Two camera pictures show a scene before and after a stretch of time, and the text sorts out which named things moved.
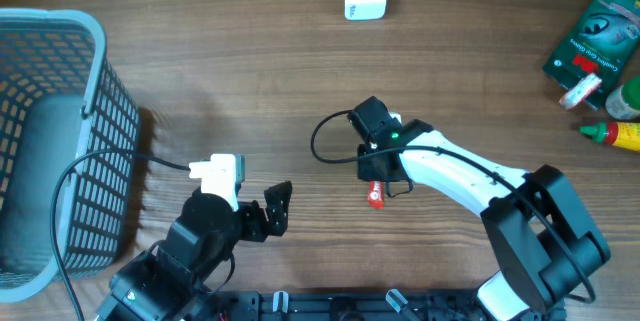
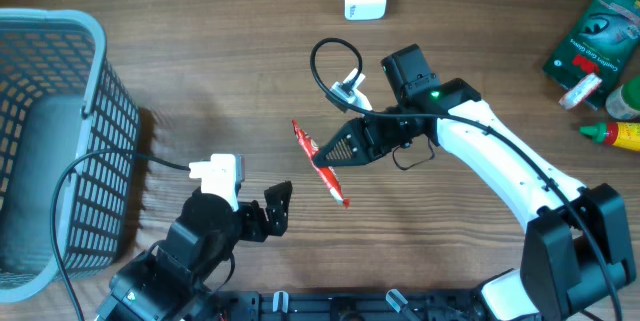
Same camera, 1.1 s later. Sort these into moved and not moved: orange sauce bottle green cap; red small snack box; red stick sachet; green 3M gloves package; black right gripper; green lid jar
Moved: red stick sachet; black right gripper
Not moved: orange sauce bottle green cap; red small snack box; green 3M gloves package; green lid jar
